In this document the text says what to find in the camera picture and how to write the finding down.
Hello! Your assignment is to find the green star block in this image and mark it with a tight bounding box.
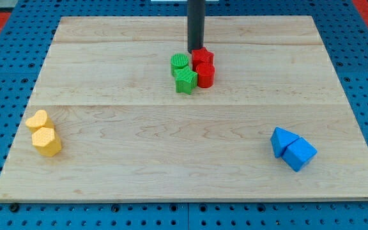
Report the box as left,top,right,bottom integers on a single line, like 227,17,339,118
174,66,198,95

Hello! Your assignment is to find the red star block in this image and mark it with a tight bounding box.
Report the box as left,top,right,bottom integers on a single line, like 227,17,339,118
191,47,214,71

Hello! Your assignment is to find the blue triangle block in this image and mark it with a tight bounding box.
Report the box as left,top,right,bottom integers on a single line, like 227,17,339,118
270,127,300,158

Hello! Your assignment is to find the red cylinder block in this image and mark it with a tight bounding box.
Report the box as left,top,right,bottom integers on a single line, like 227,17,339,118
195,63,215,88

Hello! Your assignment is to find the green cylinder block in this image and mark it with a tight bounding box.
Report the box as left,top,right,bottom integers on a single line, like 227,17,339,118
170,53,189,77

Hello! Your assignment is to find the wooden board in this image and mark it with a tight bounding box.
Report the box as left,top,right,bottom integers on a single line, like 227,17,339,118
0,16,368,203

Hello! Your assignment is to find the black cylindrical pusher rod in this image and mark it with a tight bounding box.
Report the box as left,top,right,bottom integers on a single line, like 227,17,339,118
187,0,206,53

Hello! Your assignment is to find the blue cube block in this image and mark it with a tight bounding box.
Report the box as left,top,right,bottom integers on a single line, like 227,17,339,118
282,137,318,172

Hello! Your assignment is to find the yellow hexagon block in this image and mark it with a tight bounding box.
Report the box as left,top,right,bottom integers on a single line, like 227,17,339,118
31,127,62,157

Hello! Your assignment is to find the yellow heart block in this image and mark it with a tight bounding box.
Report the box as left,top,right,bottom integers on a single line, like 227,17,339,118
25,110,54,134

